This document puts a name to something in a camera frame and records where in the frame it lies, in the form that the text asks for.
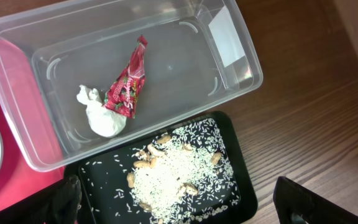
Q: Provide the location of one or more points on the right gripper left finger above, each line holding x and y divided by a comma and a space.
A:
59, 203

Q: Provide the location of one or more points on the black plastic tray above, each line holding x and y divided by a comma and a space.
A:
104, 186

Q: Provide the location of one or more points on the red plastic tray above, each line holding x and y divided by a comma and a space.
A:
17, 179

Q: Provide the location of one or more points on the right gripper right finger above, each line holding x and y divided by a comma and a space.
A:
296, 204

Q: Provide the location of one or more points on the white tissue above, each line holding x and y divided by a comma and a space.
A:
102, 121

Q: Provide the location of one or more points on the clear plastic bin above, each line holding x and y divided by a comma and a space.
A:
199, 55

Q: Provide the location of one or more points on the spilled rice and peanuts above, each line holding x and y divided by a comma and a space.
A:
176, 177

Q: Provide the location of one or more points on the red snack wrapper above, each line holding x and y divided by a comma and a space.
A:
123, 95

